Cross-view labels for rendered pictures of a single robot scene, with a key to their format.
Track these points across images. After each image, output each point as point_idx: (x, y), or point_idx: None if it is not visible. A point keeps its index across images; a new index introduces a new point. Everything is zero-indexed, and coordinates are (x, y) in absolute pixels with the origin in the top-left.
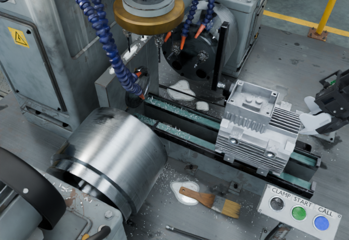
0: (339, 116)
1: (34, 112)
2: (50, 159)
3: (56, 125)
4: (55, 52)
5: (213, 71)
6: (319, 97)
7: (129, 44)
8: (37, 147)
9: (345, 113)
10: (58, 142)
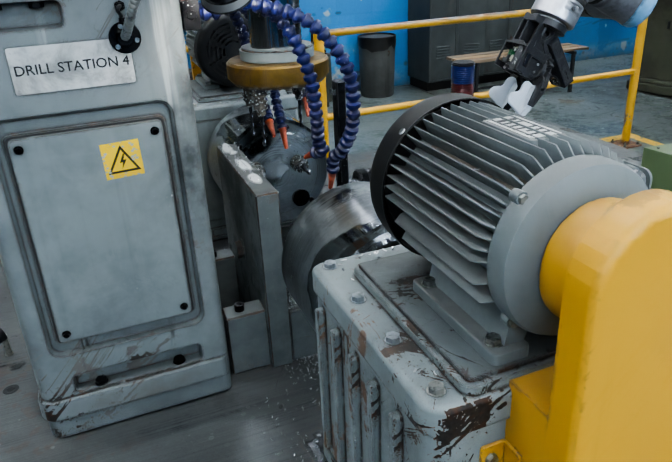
0: (539, 73)
1: (94, 386)
2: (192, 443)
3: (163, 373)
4: (199, 156)
5: (340, 160)
6: (516, 64)
7: (264, 130)
8: (143, 450)
9: (543, 67)
10: (171, 418)
